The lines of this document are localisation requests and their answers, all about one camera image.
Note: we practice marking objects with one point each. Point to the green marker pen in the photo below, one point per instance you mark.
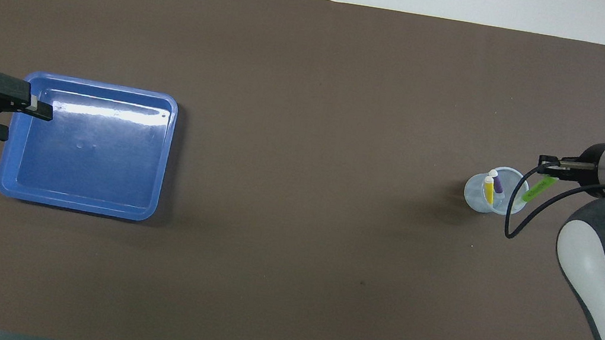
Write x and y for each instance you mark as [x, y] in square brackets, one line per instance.
[536, 190]

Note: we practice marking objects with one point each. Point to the purple marker pen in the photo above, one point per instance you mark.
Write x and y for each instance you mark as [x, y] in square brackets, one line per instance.
[498, 184]

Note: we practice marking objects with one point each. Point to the translucent plastic pen cup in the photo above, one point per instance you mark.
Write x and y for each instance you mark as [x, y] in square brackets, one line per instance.
[475, 199]

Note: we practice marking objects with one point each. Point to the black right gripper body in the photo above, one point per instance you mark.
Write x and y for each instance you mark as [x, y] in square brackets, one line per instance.
[594, 162]

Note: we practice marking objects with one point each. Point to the blue plastic tray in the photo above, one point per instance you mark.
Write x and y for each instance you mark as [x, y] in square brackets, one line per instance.
[86, 173]

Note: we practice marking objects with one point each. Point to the brown table mat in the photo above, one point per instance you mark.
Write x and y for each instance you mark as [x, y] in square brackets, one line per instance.
[316, 76]

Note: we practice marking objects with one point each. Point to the yellow marker pen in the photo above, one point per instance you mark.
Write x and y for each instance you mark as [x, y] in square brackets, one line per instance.
[489, 191]

